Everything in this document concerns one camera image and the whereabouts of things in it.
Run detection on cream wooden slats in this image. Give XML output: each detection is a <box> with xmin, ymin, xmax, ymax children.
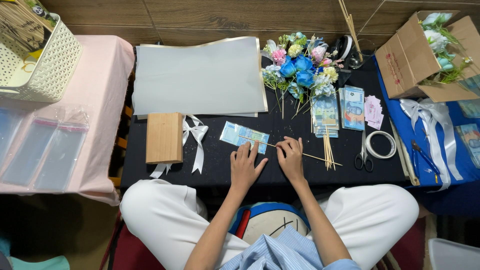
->
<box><xmin>389</xmin><ymin>119</ymin><xmax>421</xmax><ymax>187</ymax></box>

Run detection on white woven plastic basket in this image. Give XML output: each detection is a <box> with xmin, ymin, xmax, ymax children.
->
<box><xmin>0</xmin><ymin>0</ymin><xmax>83</xmax><ymax>103</ymax></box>

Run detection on white plastic container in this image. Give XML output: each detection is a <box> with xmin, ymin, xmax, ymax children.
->
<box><xmin>428</xmin><ymin>238</ymin><xmax>480</xmax><ymax>270</ymax></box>

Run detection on blue and white round cushion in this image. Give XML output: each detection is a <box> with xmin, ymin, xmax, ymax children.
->
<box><xmin>228</xmin><ymin>202</ymin><xmax>311</xmax><ymax>245</ymax></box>

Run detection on large white ribbon bow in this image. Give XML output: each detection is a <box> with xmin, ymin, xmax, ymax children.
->
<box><xmin>399</xmin><ymin>98</ymin><xmax>464</xmax><ymax>193</ymax></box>

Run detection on person's left hand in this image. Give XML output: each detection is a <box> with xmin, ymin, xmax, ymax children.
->
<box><xmin>230</xmin><ymin>140</ymin><xmax>269</xmax><ymax>190</ymax></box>

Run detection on dark red rug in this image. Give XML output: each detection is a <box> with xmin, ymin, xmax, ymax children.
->
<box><xmin>99</xmin><ymin>210</ymin><xmax>428</xmax><ymax>270</ymax></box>

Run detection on pile of clear plastic sleeves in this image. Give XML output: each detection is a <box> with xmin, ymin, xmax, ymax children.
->
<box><xmin>0</xmin><ymin>105</ymin><xmax>91</xmax><ymax>193</ymax></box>

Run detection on black-handled scissors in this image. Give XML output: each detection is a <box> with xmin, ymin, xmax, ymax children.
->
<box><xmin>354</xmin><ymin>129</ymin><xmax>374</xmax><ymax>173</ymax></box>

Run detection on pink table cloth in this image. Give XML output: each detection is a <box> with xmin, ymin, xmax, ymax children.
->
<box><xmin>0</xmin><ymin>35</ymin><xmax>136</xmax><ymax>206</ymax></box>

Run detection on white gold-edged wrapping sheet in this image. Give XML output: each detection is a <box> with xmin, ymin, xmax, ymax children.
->
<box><xmin>131</xmin><ymin>36</ymin><xmax>269</xmax><ymax>118</ymax></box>

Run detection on cardboard box of artificial flowers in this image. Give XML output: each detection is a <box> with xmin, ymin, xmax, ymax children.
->
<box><xmin>374</xmin><ymin>10</ymin><xmax>480</xmax><ymax>103</ymax></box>

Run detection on black and white tape dispenser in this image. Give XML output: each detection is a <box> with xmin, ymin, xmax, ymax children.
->
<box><xmin>331</xmin><ymin>34</ymin><xmax>353</xmax><ymax>61</ymax></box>

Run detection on bundle of wooden skewers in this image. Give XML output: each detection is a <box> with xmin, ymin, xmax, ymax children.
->
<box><xmin>323</xmin><ymin>127</ymin><xmax>337</xmax><ymax>171</ymax></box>

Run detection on person's blue striped shirt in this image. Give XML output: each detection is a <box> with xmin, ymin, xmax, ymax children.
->
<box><xmin>220</xmin><ymin>225</ymin><xmax>362</xmax><ymax>270</ymax></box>

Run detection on blue table cloth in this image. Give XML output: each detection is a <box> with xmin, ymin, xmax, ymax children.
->
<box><xmin>374</xmin><ymin>56</ymin><xmax>480</xmax><ymax>188</ymax></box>

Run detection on bunch of artificial flowers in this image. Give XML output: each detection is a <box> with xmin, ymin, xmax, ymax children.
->
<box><xmin>261</xmin><ymin>31</ymin><xmax>344</xmax><ymax>119</ymax></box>

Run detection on small white ribbon bow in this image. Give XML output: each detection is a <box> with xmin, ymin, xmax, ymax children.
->
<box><xmin>149</xmin><ymin>114</ymin><xmax>209</xmax><ymax>179</ymax></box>

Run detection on thin wooden skewer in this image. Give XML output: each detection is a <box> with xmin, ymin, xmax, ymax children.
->
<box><xmin>238</xmin><ymin>135</ymin><xmax>343</xmax><ymax>166</ymax></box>

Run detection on pile of pink paper slips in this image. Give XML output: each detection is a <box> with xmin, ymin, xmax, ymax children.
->
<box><xmin>364</xmin><ymin>95</ymin><xmax>385</xmax><ymax>131</ymax></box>

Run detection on white tape roll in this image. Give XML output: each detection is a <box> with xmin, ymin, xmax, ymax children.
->
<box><xmin>365</xmin><ymin>130</ymin><xmax>397</xmax><ymax>160</ymax></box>

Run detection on teal cloth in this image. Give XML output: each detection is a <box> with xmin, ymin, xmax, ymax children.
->
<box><xmin>0</xmin><ymin>240</ymin><xmax>71</xmax><ymax>270</ymax></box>

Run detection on light wooden block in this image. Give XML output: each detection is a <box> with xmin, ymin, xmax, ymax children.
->
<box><xmin>145</xmin><ymin>112</ymin><xmax>184</xmax><ymax>165</ymax></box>

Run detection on person's right hand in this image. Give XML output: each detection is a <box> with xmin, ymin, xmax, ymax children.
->
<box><xmin>275</xmin><ymin>136</ymin><xmax>307</xmax><ymax>185</ymax></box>

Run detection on blue banknote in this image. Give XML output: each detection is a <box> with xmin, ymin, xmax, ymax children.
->
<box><xmin>219</xmin><ymin>121</ymin><xmax>270</xmax><ymax>155</ymax></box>

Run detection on black table cloth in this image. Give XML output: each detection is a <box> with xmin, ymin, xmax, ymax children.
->
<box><xmin>119</xmin><ymin>47</ymin><xmax>408</xmax><ymax>189</ymax></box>

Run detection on clear glass with long skewers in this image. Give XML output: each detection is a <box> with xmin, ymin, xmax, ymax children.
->
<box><xmin>338</xmin><ymin>0</ymin><xmax>377</xmax><ymax>70</ymax></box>

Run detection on person's white trousers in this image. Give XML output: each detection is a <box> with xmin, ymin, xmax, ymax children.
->
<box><xmin>119</xmin><ymin>179</ymin><xmax>420</xmax><ymax>270</ymax></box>

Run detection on stack of sleeved banknotes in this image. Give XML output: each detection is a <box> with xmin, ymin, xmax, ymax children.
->
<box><xmin>339</xmin><ymin>85</ymin><xmax>366</xmax><ymax>131</ymax></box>
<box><xmin>311</xmin><ymin>94</ymin><xmax>340</xmax><ymax>139</ymax></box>

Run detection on blue-handled pliers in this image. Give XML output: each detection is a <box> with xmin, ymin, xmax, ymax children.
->
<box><xmin>410</xmin><ymin>139</ymin><xmax>442</xmax><ymax>185</ymax></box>

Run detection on heap of loose banknotes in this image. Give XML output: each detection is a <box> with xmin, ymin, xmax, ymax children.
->
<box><xmin>455</xmin><ymin>74</ymin><xmax>480</xmax><ymax>169</ymax></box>

